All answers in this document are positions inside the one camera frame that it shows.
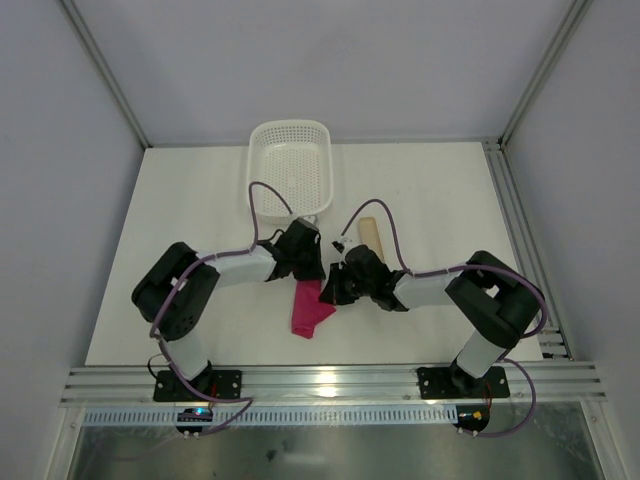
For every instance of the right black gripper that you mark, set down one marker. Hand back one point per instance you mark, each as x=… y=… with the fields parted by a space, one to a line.
x=334 y=288

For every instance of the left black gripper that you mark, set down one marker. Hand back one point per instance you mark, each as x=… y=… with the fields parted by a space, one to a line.
x=310 y=265

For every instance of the magenta paper napkin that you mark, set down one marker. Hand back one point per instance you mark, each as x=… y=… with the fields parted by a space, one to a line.
x=308 y=311

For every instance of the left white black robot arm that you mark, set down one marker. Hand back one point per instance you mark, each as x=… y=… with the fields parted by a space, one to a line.
x=173 y=295

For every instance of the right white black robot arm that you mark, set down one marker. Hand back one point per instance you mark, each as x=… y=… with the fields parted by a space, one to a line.
x=499 y=303

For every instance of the beige utensil tray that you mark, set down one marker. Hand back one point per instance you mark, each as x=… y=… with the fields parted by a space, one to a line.
x=369 y=235

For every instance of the white perforated plastic basket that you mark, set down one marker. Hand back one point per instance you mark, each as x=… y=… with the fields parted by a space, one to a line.
x=294 y=157

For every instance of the right black connector box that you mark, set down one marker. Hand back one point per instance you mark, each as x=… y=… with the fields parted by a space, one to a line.
x=472 y=419

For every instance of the black connector box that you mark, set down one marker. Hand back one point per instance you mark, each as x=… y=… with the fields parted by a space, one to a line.
x=472 y=419
x=192 y=422

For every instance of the left black connector box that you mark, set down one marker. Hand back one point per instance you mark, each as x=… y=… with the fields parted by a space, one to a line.
x=192 y=422

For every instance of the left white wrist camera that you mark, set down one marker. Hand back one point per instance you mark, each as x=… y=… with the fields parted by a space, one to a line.
x=312 y=219

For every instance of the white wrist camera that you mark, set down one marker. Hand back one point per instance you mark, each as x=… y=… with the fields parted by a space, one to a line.
x=312 y=219
x=342 y=244

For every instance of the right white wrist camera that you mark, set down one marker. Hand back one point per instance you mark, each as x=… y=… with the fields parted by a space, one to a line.
x=342 y=244

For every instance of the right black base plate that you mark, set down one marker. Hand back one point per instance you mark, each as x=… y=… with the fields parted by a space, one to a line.
x=450 y=382

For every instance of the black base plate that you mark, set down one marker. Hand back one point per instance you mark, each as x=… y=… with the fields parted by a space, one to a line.
x=227 y=385
x=450 y=382

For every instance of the slotted white cable duct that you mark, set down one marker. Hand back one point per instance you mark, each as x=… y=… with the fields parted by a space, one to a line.
x=260 y=415

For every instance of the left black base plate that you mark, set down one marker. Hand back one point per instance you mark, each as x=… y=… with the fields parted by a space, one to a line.
x=227 y=385

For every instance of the right aluminium side rail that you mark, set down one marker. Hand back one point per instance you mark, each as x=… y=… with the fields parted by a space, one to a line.
x=551 y=337

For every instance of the aluminium front rail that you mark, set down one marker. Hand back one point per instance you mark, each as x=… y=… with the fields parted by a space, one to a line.
x=553 y=381

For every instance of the left aluminium frame post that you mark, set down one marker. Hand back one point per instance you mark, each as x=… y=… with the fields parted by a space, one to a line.
x=91 y=47

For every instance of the aluminium frame post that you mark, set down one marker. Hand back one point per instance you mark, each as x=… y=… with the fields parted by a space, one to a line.
x=91 y=47
x=567 y=27

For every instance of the right aluminium frame post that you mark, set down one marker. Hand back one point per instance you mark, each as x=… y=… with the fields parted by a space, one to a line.
x=567 y=27

